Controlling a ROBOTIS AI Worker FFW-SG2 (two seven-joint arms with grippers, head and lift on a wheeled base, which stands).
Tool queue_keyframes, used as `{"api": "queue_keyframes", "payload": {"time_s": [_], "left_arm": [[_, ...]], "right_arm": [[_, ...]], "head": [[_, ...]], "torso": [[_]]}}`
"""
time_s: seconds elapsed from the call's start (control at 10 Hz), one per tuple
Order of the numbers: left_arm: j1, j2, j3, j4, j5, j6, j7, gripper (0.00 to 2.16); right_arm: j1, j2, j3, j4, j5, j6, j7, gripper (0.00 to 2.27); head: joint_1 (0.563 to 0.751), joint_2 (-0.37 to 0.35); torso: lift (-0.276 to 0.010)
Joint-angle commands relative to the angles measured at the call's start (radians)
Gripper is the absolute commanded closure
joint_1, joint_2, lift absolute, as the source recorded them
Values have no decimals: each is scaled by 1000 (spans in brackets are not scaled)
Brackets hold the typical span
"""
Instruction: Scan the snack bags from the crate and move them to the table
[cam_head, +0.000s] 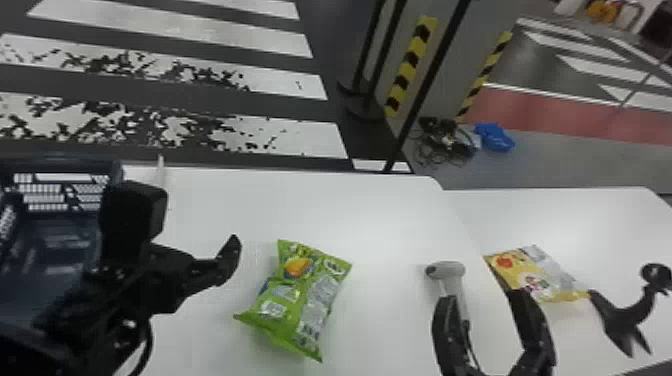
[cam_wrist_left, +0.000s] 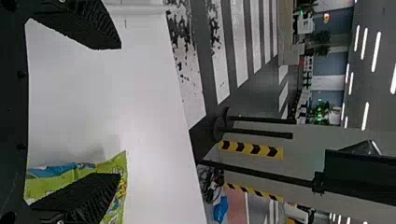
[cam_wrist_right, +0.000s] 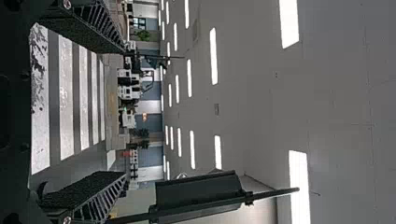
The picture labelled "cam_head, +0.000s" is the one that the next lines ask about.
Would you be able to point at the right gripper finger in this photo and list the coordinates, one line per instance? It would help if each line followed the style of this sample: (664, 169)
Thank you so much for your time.
(449, 336)
(536, 336)

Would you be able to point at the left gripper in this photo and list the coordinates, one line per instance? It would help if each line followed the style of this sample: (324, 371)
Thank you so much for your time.
(157, 278)

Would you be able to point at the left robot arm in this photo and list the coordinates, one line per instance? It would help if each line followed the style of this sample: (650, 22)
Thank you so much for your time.
(58, 336)

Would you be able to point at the hand scanner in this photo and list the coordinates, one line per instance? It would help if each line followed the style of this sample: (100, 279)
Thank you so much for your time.
(447, 274)

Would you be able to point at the yellow snack packet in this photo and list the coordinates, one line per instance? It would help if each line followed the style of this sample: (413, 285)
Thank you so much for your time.
(527, 273)

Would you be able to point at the green snack packet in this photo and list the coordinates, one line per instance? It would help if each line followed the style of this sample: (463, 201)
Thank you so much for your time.
(296, 299)

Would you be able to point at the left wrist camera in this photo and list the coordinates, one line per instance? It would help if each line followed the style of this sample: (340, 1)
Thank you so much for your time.
(131, 215)

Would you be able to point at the yellow black striped post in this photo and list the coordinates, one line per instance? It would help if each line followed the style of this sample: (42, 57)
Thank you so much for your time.
(482, 73)
(410, 65)

